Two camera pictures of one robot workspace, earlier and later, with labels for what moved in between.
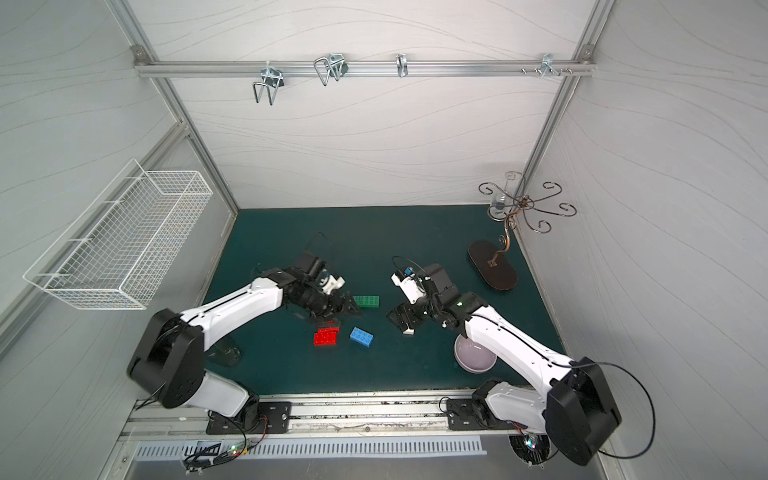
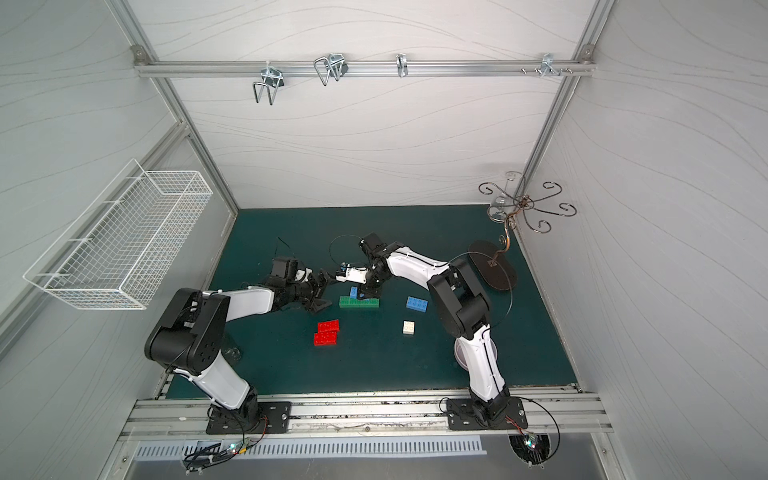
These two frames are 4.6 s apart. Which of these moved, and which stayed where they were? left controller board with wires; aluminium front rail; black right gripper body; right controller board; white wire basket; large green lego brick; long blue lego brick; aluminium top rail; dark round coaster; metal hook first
Moved: black right gripper body; long blue lego brick
Stayed: metal hook first; dark round coaster; white wire basket; left controller board with wires; aluminium top rail; aluminium front rail; right controller board; large green lego brick
